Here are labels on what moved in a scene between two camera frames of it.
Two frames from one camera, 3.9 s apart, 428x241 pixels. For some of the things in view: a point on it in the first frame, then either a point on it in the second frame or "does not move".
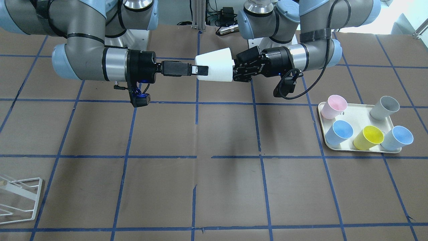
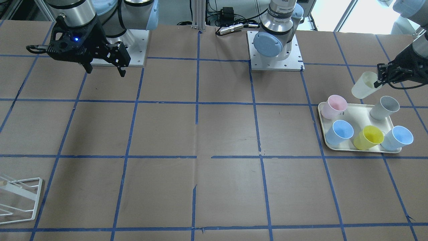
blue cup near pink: x=340 y=131 does not move
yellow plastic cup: x=369 y=136 does not move
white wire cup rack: x=8 y=186 does not move
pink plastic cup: x=335 y=105 does not move
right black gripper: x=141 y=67 -> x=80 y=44
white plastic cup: x=220 y=64 -> x=365 y=87
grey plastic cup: x=386 y=106 does not move
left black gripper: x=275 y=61 -> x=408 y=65
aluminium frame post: x=199 y=14 does not move
